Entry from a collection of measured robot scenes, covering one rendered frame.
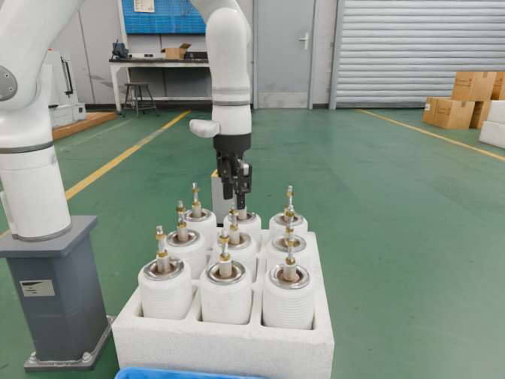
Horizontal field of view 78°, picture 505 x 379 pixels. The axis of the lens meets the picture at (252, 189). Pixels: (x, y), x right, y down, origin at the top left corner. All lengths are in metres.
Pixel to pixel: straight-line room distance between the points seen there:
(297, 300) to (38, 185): 0.50
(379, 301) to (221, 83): 0.72
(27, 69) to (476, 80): 4.01
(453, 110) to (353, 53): 2.16
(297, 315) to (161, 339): 0.25
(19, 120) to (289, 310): 0.58
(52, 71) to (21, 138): 3.41
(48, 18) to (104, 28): 5.33
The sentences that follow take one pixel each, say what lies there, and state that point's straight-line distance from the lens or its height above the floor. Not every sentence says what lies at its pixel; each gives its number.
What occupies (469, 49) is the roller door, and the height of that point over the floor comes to 0.93.
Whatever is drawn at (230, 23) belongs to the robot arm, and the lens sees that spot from 0.56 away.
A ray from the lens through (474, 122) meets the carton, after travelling 4.38.
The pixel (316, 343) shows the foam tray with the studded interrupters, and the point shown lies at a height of 0.18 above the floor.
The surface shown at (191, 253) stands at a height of 0.24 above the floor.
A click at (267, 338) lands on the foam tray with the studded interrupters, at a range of 0.59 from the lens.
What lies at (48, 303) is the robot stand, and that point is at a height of 0.17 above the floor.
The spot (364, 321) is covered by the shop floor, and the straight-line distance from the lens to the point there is 0.92.
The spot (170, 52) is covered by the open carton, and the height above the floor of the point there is 0.86.
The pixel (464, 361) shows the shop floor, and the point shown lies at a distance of 0.92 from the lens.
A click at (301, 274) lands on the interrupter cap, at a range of 0.60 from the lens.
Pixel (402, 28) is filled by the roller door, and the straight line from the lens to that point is 5.99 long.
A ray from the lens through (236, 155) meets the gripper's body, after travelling 0.59.
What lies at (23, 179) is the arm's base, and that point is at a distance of 0.68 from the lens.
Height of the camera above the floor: 0.60
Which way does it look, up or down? 21 degrees down
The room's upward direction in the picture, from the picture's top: straight up
